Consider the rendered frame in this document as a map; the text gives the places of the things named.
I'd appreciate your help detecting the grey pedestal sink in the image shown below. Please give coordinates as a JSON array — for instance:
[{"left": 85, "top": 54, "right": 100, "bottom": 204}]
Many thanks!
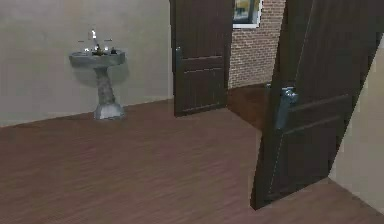
[{"left": 68, "top": 49, "right": 127, "bottom": 121}]

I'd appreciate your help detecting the chrome sink tap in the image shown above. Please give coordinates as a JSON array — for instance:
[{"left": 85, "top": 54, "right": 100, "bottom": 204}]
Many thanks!
[{"left": 77, "top": 29, "right": 114, "bottom": 56}]

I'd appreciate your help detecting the white framed wall picture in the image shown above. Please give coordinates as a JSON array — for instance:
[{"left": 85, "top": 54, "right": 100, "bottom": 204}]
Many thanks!
[{"left": 232, "top": 0, "right": 264, "bottom": 29}]

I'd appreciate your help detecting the silver door handle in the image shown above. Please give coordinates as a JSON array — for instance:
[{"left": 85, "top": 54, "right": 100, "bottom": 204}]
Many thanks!
[
  {"left": 274, "top": 86, "right": 299, "bottom": 131},
  {"left": 175, "top": 45, "right": 184, "bottom": 72}
]

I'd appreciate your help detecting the dark brown room door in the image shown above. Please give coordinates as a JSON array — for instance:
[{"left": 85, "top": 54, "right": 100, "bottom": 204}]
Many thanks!
[
  {"left": 169, "top": 0, "right": 236, "bottom": 118},
  {"left": 250, "top": 0, "right": 384, "bottom": 211}
]

